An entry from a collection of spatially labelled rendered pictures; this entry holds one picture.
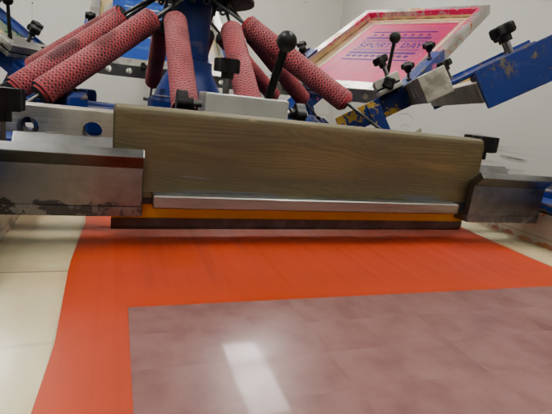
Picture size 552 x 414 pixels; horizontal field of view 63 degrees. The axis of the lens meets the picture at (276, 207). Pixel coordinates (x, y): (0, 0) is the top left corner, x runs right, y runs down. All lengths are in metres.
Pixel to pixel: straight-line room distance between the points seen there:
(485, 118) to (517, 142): 0.30
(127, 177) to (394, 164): 0.24
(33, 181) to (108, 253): 0.07
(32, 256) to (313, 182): 0.23
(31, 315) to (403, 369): 0.19
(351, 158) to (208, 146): 0.13
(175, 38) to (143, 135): 0.62
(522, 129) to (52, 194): 2.75
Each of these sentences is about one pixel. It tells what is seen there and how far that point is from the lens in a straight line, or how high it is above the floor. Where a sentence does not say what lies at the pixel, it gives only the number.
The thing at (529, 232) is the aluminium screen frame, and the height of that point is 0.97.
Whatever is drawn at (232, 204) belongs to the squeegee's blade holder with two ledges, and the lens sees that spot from 0.36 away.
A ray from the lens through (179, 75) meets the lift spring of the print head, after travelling 0.86.
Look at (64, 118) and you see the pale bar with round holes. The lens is 0.58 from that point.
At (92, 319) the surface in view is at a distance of 0.26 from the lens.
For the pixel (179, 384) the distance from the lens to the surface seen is 0.21.
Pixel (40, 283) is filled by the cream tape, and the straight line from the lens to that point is 0.30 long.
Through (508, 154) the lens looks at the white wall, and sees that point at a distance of 2.97.
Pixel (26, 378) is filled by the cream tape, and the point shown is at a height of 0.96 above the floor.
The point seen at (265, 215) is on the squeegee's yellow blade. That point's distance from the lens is 0.40.
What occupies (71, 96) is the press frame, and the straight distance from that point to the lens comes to 0.97.
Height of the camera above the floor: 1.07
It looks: 13 degrees down
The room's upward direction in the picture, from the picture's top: 6 degrees clockwise
